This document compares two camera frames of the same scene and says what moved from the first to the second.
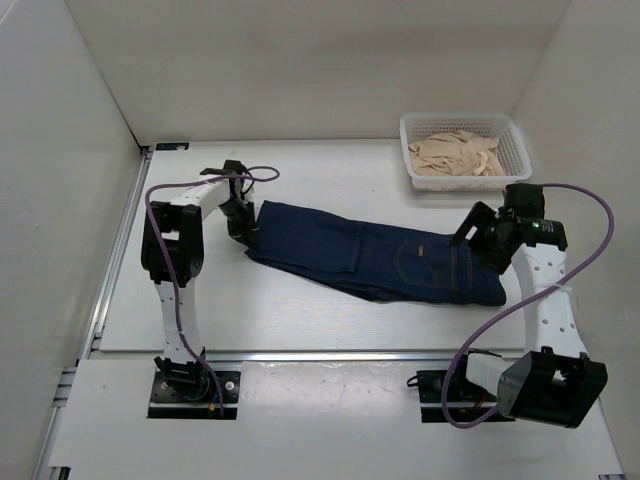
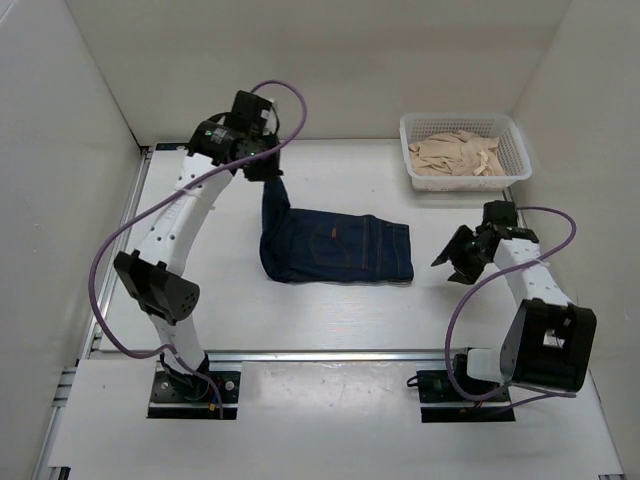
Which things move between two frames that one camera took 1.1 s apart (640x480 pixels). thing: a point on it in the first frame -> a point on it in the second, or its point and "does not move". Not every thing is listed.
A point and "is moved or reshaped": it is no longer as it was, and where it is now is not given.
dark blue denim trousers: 371,260 is moved or reshaped
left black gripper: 245,233 -> 270,171
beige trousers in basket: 459,153 does not move
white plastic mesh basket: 464,152 does not move
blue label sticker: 175,146 does not move
